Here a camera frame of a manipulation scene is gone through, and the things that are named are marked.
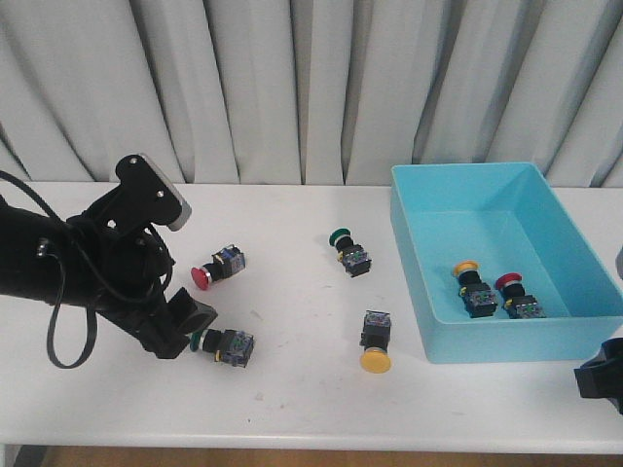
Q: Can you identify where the red mushroom push button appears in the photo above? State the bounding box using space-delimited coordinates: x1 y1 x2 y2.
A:
495 272 546 319

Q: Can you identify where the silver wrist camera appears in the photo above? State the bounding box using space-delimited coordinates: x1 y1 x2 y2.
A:
615 247 623 279
107 154 192 233

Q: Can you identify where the green push button left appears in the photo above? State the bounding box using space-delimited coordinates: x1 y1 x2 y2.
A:
189 329 255 368

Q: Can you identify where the red push button switch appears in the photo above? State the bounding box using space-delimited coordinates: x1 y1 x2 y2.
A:
191 244 246 290

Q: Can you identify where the yellow push button switch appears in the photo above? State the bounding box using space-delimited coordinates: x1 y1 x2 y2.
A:
359 310 391 374

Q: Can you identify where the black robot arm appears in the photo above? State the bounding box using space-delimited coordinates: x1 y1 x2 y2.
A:
1 188 217 369

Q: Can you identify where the light blue plastic box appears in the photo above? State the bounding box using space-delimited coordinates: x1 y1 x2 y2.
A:
390 162 622 364

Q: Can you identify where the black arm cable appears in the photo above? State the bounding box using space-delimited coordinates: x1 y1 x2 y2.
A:
0 169 176 370

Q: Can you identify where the grey pleated curtain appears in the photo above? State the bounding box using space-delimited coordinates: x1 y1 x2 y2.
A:
1 1 622 188

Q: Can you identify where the yellow mushroom push button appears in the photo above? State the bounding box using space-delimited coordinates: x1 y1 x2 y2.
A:
453 260 497 319

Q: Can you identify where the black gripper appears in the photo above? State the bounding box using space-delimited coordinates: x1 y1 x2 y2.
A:
573 338 622 413
65 189 218 359

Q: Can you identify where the green push button switch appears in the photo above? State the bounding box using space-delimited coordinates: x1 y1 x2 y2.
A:
329 228 372 277

